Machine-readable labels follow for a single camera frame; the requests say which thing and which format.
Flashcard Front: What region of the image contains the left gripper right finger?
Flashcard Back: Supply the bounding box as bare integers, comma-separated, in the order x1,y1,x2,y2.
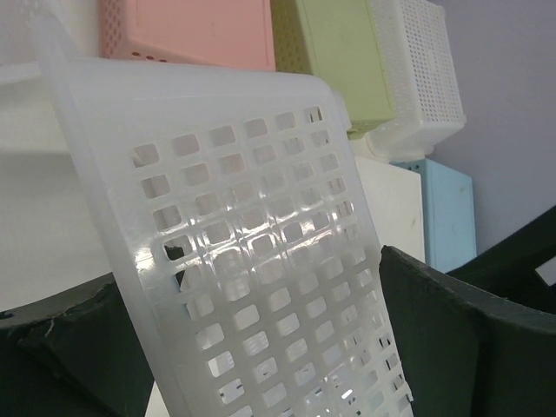
380,246,555,416

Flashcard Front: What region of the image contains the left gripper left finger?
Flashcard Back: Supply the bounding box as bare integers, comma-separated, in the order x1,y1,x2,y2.
1,274,168,416

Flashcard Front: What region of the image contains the blue perforated basket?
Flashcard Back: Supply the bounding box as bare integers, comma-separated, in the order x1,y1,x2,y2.
395,159,477,273

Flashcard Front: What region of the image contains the cream white perforated basket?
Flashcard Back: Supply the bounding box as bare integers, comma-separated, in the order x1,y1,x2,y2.
355,156,426,261

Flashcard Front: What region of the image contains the translucent white basket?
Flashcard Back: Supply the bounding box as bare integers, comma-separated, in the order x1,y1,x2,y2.
0,62,41,85
30,12,413,416
367,1,467,162

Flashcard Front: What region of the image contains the yellow-green perforated basket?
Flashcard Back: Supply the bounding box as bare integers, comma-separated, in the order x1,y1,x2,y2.
270,1,396,138

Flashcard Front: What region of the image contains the pink perforated basket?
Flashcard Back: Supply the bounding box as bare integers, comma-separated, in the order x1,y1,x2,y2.
98,0,275,71

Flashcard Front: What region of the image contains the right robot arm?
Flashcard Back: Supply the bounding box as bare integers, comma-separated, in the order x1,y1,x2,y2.
448,208,555,314

